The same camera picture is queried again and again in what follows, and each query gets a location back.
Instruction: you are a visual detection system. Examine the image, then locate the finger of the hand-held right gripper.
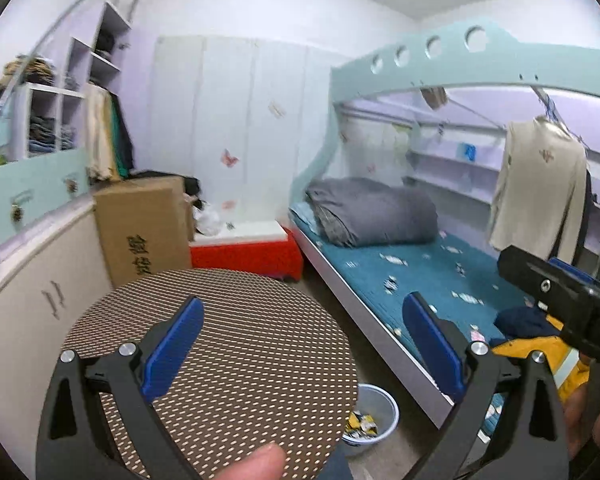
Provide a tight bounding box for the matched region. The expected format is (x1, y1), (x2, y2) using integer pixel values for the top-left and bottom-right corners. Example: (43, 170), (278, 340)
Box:
(550, 258), (600, 287)
(497, 245), (588, 312)

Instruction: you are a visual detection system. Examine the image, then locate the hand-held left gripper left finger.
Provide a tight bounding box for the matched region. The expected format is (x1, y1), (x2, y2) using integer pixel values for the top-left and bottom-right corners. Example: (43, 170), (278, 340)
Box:
(35, 295), (206, 480)

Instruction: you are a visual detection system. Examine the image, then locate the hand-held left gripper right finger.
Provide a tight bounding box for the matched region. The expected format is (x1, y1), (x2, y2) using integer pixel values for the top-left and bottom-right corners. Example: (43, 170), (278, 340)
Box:
(401, 291), (571, 480)

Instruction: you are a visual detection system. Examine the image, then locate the light blue plastic bin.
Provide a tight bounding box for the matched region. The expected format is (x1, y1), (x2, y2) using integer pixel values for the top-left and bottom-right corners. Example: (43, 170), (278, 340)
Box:
(340, 384), (400, 446)

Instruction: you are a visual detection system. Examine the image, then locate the person's right hand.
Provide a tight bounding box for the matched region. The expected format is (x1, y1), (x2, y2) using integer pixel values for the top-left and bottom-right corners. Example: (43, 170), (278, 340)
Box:
(562, 352), (600, 461)

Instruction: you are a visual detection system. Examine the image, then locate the person's left hand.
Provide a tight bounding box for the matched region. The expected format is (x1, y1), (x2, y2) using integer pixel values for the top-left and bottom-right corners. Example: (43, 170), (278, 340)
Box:
(202, 442), (288, 480)

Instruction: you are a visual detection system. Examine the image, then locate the black hanging garment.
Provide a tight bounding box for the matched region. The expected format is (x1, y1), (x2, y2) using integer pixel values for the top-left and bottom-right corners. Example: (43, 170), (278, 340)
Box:
(575, 170), (596, 271)

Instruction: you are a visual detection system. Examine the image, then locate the dark blue garment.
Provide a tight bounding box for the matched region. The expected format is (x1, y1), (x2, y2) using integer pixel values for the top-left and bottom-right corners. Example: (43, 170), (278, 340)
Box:
(495, 305), (563, 346)

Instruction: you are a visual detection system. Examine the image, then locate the yellow garment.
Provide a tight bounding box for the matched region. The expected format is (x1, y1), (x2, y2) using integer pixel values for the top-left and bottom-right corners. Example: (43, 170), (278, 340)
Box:
(490, 335), (586, 401)

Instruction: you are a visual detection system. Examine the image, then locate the beige hanging sweater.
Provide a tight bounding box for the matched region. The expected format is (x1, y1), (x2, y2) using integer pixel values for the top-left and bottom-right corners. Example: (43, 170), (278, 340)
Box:
(487, 117), (588, 263)

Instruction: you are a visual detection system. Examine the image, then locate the round polka dot table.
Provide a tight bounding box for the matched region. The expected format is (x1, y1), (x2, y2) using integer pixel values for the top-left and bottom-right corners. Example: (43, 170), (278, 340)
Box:
(62, 267), (360, 480)

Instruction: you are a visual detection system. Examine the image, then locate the red bench white top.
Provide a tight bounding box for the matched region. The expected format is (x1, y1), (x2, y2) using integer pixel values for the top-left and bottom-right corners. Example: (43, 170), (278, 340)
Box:
(187, 220), (305, 281)

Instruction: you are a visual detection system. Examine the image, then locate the lilac bed shelf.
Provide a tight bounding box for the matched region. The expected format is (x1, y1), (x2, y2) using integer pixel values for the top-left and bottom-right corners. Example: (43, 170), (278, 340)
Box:
(407, 147), (506, 206)

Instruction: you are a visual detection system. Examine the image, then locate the large printed cardboard box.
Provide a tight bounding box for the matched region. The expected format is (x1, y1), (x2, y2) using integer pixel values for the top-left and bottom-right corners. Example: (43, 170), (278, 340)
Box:
(92, 175), (193, 288)

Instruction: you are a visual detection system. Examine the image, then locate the white plastic bag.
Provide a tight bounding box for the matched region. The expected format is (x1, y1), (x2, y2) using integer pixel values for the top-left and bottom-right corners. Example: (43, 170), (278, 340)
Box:
(194, 207), (222, 236)

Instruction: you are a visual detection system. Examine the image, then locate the plain cardboard box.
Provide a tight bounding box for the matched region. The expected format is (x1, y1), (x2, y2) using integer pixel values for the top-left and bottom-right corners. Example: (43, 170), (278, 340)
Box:
(180, 192), (196, 241)

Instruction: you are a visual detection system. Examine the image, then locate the grey blanket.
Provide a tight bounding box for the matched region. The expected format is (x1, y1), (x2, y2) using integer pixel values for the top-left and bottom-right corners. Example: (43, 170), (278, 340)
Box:
(305, 177), (440, 248)

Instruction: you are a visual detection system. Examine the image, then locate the blue clothes hanger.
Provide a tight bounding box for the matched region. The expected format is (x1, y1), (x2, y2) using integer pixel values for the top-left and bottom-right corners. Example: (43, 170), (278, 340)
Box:
(535, 95), (581, 136)

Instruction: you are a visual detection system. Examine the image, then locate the cream floor cabinet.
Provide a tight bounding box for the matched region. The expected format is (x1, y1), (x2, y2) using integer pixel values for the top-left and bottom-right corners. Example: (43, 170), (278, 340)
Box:
(0, 200), (116, 461)

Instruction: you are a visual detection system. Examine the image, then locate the blue checked pillow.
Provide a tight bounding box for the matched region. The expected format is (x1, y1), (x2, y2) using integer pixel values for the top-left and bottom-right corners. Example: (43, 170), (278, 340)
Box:
(292, 202), (326, 241)

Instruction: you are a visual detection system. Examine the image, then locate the brown hanging pouch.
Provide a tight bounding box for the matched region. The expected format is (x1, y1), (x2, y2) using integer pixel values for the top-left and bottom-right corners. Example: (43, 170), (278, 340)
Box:
(422, 87), (448, 110)

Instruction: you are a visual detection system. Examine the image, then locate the green hanging garment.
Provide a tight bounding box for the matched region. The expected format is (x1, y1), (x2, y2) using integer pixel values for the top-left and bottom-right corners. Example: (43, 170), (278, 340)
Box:
(110, 95), (131, 176)

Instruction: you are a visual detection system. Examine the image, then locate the teal drawer unit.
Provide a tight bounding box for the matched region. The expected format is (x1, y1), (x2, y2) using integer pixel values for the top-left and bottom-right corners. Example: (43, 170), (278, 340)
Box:
(0, 150), (93, 263)

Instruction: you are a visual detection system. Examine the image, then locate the black hanging jacket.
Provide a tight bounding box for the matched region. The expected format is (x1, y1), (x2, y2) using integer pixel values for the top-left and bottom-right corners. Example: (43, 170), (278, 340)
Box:
(112, 95), (136, 173)

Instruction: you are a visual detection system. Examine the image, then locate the teal bunk bed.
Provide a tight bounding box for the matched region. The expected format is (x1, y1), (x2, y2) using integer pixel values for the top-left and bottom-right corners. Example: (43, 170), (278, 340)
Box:
(287, 17), (600, 431)

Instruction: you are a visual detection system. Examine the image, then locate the cream hanging jacket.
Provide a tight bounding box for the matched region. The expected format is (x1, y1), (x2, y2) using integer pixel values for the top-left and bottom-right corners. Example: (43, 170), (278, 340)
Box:
(85, 85), (118, 181)

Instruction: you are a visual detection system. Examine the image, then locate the folded dark clothes stack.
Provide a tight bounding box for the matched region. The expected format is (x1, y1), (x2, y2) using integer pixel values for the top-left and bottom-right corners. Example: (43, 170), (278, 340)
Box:
(28, 116), (58, 153)

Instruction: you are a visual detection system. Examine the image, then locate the white wardrobe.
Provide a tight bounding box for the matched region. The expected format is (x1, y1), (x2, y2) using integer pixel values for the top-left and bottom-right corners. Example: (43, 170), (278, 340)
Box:
(152, 35), (341, 226)

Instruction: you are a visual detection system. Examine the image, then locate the lilac stair shelf unit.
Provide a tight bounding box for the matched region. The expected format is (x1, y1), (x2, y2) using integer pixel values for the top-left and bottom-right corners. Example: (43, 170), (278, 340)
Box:
(0, 2), (133, 161)

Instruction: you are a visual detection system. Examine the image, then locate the pile of brown clothes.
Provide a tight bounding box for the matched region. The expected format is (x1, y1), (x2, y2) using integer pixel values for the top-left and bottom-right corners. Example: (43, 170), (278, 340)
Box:
(0, 57), (56, 103)

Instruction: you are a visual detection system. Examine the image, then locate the grey metal handrail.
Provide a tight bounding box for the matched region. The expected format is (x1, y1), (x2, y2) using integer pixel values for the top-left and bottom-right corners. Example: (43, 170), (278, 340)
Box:
(0, 0), (143, 116)

